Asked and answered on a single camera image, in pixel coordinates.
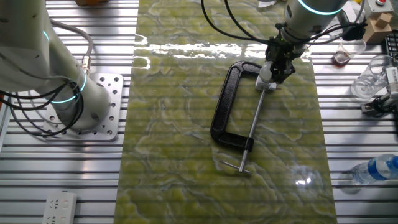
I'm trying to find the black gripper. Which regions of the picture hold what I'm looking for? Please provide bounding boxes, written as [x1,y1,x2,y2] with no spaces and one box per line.
[266,35,296,84]

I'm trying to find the black C-clamp with steel screw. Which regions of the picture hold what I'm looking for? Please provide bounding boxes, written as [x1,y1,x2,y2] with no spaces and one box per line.
[210,60,269,174]

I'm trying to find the small glass beaker dark liquid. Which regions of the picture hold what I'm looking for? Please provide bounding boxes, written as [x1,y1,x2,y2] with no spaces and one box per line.
[332,37,367,67]

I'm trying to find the clear plastic cup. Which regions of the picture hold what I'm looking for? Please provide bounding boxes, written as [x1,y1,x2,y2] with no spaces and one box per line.
[350,55,395,103]

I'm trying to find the large wooden block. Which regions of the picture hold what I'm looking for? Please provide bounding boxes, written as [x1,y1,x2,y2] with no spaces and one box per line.
[362,19,393,44]

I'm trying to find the grey box red button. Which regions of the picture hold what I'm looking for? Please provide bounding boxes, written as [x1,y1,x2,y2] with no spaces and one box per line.
[363,0,390,19]

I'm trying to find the small wooden block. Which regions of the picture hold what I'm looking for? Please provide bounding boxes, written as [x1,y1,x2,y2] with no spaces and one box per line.
[374,12,394,29]

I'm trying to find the black keyboard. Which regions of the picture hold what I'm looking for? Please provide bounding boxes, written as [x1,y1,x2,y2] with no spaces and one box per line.
[384,32,398,62]

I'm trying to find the green marble pattern mat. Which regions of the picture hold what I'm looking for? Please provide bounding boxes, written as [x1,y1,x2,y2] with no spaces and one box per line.
[113,0,338,224]

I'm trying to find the blue label water bottle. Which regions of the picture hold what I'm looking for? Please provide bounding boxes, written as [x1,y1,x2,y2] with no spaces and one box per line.
[351,154,398,187]

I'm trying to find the white power strip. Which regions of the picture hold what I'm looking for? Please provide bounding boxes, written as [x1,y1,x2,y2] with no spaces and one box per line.
[42,191,78,224]

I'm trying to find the black cable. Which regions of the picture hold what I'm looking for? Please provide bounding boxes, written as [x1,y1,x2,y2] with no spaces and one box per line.
[200,0,272,45]
[223,0,270,44]
[0,80,85,138]

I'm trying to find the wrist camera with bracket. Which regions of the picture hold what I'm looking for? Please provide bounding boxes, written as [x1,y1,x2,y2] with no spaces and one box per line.
[337,9,368,42]

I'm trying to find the camera clamp mount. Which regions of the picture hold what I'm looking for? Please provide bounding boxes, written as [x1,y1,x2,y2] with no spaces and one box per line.
[360,92,398,116]

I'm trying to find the silver depth camera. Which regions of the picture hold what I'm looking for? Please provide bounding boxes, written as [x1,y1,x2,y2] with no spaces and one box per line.
[385,65,398,101]

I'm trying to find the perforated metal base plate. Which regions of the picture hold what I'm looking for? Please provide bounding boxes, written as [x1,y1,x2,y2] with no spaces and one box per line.
[42,73,124,141]

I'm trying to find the thick grey cable metal connector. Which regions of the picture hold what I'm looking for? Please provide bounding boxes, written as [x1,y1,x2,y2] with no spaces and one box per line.
[51,20,94,75]

